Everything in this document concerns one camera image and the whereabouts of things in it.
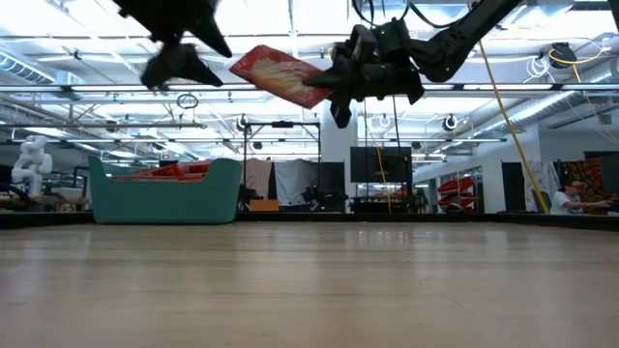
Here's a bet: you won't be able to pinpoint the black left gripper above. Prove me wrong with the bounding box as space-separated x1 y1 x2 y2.
113 0 234 93

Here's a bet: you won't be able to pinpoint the black metal stand frame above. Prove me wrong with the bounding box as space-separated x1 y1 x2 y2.
243 120 322 213

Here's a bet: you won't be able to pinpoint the black robot station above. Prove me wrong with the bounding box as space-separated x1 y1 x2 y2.
302 186 349 213

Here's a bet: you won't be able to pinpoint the wooden workbench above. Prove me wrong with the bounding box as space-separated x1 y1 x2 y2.
0 192 91 213

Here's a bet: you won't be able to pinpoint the teal plastic basket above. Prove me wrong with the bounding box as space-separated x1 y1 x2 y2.
88 156 245 225

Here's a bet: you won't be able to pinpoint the seated person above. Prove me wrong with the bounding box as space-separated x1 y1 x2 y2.
549 180 614 217

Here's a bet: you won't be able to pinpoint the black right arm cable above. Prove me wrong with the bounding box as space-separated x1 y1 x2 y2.
352 0 468 30

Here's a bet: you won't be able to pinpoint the thick yellow hanging cable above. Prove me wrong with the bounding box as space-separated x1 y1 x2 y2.
476 41 550 214

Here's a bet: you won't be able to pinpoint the peach hanging cloth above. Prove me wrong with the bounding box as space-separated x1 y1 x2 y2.
244 158 274 199

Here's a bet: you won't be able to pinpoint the red patterned hanging cloth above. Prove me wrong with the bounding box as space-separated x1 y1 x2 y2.
560 158 606 204

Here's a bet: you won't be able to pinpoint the orange box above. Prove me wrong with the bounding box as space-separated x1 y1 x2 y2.
249 199 280 213

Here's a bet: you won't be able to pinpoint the black monitor screen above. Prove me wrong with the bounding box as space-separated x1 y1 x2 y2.
350 146 414 184

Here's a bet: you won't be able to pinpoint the white humanoid robot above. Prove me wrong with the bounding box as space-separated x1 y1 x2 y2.
10 134 53 197

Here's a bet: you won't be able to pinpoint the black door panel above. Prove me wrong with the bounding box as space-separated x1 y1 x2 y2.
501 161 526 213

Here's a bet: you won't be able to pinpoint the black hanging cable loop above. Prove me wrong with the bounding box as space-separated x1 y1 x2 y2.
175 92 200 111

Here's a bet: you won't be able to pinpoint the red storage bins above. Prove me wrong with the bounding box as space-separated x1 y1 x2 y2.
437 176 478 210

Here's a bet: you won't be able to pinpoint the thin black hanging cable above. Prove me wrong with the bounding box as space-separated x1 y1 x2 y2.
391 96 402 149

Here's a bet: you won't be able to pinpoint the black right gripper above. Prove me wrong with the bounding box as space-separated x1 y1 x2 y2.
302 57 427 130

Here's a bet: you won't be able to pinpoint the white printed hanging cloth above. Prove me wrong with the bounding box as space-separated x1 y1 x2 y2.
524 160 560 213

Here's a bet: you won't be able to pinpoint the thin yellow hanging cable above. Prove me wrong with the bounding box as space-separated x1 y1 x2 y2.
374 144 392 214

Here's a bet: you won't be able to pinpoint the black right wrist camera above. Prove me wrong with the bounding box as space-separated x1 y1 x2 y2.
331 22 412 67

